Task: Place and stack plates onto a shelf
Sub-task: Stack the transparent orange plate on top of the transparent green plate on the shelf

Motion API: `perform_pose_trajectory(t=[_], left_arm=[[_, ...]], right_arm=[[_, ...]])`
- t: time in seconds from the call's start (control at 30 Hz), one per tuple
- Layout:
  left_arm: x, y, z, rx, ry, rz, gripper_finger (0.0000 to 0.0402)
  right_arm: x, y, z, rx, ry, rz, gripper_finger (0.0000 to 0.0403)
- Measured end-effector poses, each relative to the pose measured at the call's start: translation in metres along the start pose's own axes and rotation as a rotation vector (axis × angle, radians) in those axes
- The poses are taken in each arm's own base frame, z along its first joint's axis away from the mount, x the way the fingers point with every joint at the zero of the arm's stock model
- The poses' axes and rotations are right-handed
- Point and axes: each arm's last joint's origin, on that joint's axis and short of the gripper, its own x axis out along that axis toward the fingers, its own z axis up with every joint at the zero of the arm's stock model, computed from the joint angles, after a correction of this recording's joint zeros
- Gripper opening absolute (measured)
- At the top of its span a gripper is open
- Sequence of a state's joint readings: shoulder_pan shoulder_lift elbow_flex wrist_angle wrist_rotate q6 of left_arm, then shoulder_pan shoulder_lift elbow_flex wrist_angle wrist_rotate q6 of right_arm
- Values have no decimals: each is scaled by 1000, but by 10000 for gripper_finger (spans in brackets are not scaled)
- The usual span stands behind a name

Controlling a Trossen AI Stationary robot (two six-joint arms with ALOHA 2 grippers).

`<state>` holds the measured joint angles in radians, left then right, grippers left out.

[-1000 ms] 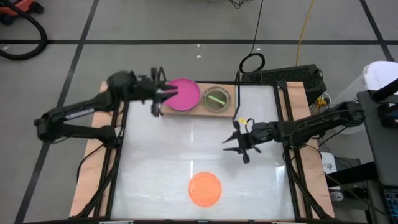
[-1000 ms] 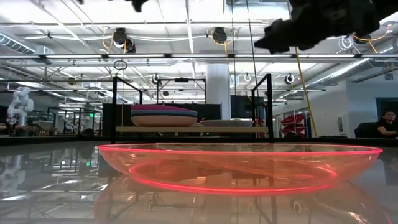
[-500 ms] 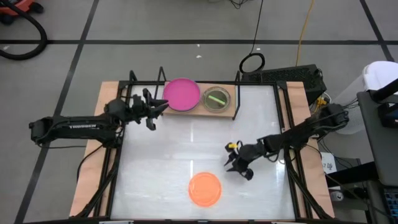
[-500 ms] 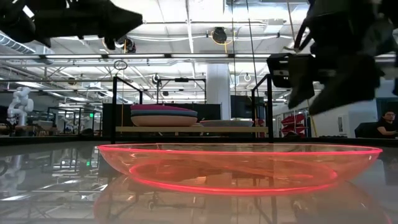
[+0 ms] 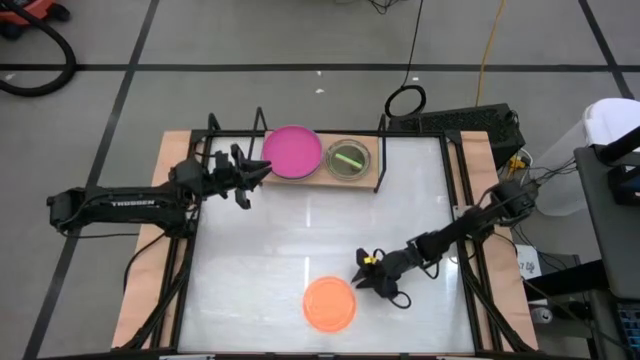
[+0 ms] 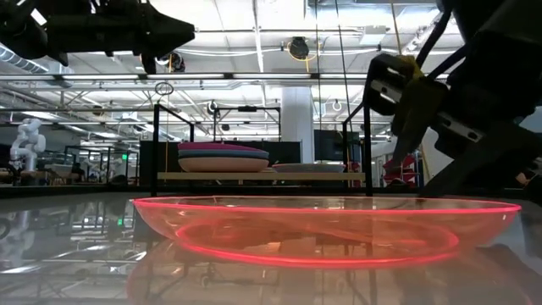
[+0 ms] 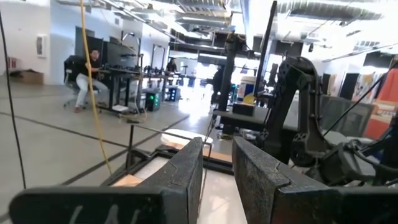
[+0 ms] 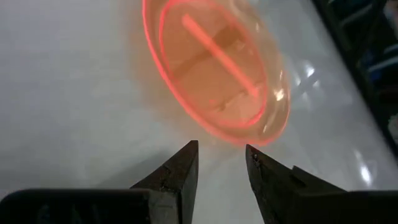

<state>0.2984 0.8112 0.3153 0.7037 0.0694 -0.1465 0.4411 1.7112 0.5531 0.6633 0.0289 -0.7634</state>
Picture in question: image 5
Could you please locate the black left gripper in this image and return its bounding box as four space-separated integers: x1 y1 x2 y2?
199 143 274 210

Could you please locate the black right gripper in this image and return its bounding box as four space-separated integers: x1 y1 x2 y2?
349 247 407 301

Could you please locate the neon pink translucent plate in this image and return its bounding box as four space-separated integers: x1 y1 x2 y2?
262 124 324 179

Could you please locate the teal translucent plate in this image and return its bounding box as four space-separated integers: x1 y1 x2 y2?
325 138 372 183

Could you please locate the orange translucent plate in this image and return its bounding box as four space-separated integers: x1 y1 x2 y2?
302 276 358 335

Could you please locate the white paper box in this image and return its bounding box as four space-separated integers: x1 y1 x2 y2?
516 244 544 280

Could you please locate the black perforated computer case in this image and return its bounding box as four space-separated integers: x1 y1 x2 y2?
388 103 527 169

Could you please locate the clear plastic bag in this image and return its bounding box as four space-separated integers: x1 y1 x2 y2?
537 124 601 217

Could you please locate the grey side desk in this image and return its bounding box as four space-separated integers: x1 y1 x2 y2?
573 144 640 301

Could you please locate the dark keyboard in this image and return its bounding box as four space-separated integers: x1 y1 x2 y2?
617 302 640 354

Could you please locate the black device on desk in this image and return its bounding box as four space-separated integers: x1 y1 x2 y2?
606 164 640 207

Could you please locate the orange vacuum cleaner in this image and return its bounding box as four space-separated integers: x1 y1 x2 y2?
0 0 71 40

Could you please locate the black slanted bar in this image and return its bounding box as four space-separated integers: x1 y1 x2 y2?
594 127 640 165

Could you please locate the white bin lid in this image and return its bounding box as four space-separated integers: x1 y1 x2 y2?
582 98 640 149

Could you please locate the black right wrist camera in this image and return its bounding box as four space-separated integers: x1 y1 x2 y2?
364 252 396 281

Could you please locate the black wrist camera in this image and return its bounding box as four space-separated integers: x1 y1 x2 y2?
212 152 236 184
364 252 396 281

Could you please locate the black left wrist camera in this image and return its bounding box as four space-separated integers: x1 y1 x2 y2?
212 152 236 184

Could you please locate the black aluminium rig frame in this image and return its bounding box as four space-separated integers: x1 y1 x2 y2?
119 113 536 354

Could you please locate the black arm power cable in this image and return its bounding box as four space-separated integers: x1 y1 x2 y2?
122 232 169 296

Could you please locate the black hanging cable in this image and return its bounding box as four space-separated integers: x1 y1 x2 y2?
383 0 427 120

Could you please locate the black vacuum hose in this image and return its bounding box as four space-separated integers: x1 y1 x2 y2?
0 0 78 98

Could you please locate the yellow hanging cable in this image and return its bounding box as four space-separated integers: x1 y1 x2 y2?
474 0 509 107

